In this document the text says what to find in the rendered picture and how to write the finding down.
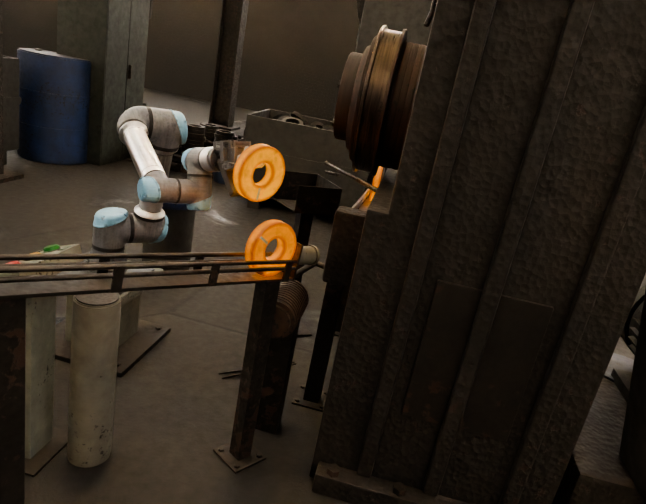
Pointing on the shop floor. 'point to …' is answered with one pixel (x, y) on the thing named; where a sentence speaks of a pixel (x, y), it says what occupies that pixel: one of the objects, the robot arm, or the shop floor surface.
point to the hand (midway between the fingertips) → (260, 165)
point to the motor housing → (281, 354)
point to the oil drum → (53, 107)
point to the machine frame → (498, 256)
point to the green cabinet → (107, 64)
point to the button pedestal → (41, 372)
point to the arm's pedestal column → (139, 346)
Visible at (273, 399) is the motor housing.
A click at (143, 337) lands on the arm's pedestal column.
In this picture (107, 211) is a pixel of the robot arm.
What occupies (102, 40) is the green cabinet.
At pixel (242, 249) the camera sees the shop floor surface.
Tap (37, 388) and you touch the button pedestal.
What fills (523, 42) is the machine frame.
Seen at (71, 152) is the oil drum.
